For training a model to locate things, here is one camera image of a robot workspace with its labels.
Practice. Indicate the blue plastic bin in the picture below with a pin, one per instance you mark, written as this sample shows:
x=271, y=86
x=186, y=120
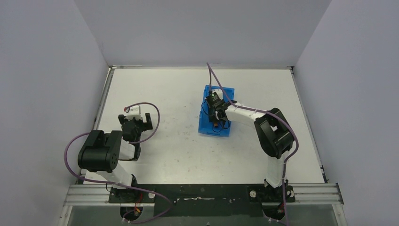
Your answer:
x=206, y=126

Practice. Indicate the aluminium left table rail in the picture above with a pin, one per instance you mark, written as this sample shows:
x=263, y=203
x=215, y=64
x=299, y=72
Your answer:
x=103, y=97

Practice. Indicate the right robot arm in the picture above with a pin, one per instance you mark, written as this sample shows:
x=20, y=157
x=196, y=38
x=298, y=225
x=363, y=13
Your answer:
x=275, y=136

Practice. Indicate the aluminium back table rail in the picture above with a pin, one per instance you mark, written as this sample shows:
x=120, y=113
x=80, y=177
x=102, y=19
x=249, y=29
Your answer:
x=213, y=66

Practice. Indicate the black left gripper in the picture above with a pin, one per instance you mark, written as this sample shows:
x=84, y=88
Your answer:
x=142, y=124

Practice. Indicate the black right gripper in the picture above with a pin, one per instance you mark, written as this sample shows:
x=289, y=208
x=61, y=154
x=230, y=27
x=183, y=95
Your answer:
x=216, y=115

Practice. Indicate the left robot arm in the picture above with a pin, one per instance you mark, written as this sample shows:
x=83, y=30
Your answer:
x=102, y=152

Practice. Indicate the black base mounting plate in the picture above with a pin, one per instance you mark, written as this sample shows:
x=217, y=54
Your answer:
x=200, y=200

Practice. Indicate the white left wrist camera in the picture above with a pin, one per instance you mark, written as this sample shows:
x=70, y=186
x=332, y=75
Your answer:
x=133, y=112

